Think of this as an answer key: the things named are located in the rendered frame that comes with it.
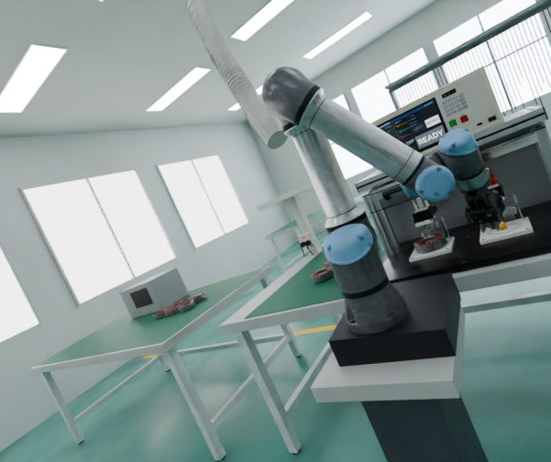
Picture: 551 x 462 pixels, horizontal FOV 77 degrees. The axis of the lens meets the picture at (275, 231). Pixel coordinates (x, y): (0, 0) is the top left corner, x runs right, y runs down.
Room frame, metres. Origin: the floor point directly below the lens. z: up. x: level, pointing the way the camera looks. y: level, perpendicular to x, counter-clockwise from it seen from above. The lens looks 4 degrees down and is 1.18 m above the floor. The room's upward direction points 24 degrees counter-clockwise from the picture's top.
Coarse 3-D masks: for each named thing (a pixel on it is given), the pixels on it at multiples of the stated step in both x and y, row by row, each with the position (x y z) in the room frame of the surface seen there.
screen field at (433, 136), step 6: (438, 126) 1.32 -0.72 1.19; (426, 132) 1.35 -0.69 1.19; (432, 132) 1.34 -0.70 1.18; (438, 132) 1.32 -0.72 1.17; (444, 132) 1.31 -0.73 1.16; (420, 138) 1.36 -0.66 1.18; (426, 138) 1.35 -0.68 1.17; (432, 138) 1.34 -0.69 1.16; (438, 138) 1.33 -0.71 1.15; (420, 144) 1.37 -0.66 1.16; (426, 144) 1.35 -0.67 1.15
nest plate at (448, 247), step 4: (452, 236) 1.32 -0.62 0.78; (448, 240) 1.30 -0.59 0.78; (452, 240) 1.28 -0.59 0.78; (448, 244) 1.26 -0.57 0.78; (452, 244) 1.25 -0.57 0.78; (440, 248) 1.25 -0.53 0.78; (444, 248) 1.23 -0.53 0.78; (448, 248) 1.21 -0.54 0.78; (452, 248) 1.22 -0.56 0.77; (416, 252) 1.33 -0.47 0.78; (428, 252) 1.27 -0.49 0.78; (432, 252) 1.25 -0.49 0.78; (436, 252) 1.23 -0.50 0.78; (440, 252) 1.22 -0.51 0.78; (444, 252) 1.21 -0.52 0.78; (448, 252) 1.21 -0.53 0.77; (412, 256) 1.31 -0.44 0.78; (416, 256) 1.28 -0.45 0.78; (420, 256) 1.27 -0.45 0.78; (424, 256) 1.25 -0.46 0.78; (428, 256) 1.24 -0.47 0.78; (432, 256) 1.24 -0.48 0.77; (412, 260) 1.28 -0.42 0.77
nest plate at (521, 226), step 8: (512, 224) 1.18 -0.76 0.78; (520, 224) 1.15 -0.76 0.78; (528, 224) 1.11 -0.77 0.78; (480, 232) 1.23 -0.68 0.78; (488, 232) 1.20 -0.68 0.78; (496, 232) 1.17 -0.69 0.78; (504, 232) 1.13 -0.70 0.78; (512, 232) 1.10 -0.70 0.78; (520, 232) 1.08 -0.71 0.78; (528, 232) 1.07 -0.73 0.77; (480, 240) 1.15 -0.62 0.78; (488, 240) 1.13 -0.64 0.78; (496, 240) 1.12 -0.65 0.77
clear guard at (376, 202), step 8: (384, 184) 1.43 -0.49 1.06; (392, 184) 1.29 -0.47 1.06; (376, 192) 1.27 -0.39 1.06; (400, 192) 1.20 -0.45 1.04; (376, 200) 1.25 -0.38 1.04; (384, 200) 1.23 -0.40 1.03; (392, 200) 1.20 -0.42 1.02; (400, 200) 1.18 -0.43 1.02; (408, 200) 1.16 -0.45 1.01; (376, 208) 1.23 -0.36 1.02; (384, 208) 1.21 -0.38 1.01
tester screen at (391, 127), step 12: (420, 108) 1.34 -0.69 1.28; (432, 108) 1.32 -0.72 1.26; (396, 120) 1.39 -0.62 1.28; (408, 120) 1.37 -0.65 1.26; (420, 120) 1.35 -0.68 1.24; (396, 132) 1.40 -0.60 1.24; (408, 132) 1.38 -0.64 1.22; (420, 132) 1.36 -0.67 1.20; (408, 144) 1.39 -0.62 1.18; (432, 144) 1.34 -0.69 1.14
